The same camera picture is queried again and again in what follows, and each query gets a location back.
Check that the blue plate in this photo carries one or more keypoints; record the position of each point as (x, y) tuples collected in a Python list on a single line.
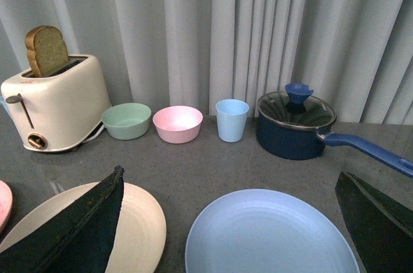
[(258, 230)]

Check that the light blue cup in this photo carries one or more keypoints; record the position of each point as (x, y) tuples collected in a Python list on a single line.
[(231, 119)]

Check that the bread slice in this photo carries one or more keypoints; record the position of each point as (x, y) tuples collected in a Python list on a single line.
[(46, 50)]

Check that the pink bowl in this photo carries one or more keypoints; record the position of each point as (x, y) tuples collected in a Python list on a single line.
[(178, 124)]

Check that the grey curtain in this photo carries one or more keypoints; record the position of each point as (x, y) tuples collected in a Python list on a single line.
[(355, 54)]

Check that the glass pot lid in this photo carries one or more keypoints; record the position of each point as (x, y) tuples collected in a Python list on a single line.
[(296, 108)]

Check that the cream plate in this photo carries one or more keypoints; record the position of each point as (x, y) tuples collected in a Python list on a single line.
[(141, 229)]

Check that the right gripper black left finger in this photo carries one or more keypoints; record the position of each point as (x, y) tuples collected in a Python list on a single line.
[(80, 238)]

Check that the green bowl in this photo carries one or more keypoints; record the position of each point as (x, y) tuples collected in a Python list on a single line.
[(127, 121)]

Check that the pink plate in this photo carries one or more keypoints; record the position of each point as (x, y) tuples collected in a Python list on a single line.
[(6, 201)]

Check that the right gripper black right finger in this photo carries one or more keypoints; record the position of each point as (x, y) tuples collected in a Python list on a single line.
[(380, 227)]

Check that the dark blue saucepan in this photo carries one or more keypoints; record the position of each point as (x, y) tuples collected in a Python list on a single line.
[(308, 143)]

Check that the cream toaster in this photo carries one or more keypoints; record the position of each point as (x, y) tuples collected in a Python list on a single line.
[(57, 113)]

